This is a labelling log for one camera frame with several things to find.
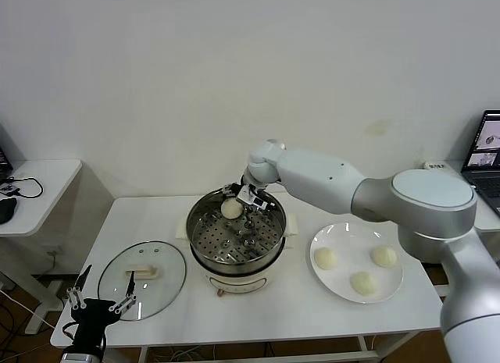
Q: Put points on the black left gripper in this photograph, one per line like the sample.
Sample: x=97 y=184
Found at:
x=91 y=316

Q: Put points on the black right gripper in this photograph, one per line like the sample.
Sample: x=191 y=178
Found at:
x=245 y=184

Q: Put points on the white steamed baozi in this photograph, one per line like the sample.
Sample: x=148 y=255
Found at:
x=364 y=283
x=230 y=209
x=325 y=258
x=384 y=257

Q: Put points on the round glass pot lid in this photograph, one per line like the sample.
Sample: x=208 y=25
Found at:
x=164 y=261

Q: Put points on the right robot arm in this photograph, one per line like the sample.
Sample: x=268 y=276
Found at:
x=371 y=191

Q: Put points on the stainless steel steamer basket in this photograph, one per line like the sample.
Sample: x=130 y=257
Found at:
x=211 y=238

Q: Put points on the cream electric cooker base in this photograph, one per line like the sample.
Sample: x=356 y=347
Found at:
x=238 y=279

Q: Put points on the white round plate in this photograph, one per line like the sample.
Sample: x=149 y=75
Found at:
x=343 y=242

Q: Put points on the black computer mouse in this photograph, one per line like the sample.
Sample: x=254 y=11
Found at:
x=6 y=211

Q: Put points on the laptop screen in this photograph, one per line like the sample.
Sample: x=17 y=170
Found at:
x=3 y=156

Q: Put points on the small white label box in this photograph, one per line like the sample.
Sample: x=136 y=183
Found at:
x=436 y=166

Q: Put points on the grey laptop with dark screen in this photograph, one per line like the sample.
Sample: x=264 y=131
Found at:
x=486 y=152

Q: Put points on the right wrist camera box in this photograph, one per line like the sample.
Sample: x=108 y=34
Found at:
x=258 y=201

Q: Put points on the white wall socket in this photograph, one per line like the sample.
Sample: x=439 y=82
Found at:
x=54 y=251

